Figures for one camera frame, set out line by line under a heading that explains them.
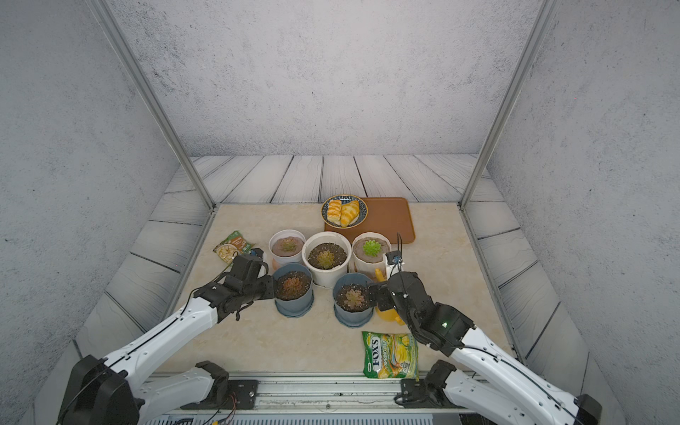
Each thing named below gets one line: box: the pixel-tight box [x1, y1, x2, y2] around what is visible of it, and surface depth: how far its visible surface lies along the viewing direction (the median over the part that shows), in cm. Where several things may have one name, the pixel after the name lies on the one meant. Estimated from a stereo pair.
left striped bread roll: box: [326, 199, 342, 225], surface depth 114 cm
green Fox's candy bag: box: [362, 331, 420, 381], surface depth 79 cm
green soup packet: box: [212, 230, 255, 265], surface depth 107 cm
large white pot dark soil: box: [301, 231, 352, 288], surface depth 93 cm
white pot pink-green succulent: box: [268, 229, 307, 270], surface depth 95 cm
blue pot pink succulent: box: [332, 272, 375, 328], surface depth 86 cm
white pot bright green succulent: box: [351, 231, 392, 282], surface depth 93 cm
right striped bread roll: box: [340, 200, 361, 228], surface depth 113 cm
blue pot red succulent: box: [272, 262, 315, 318], surface depth 88 cm
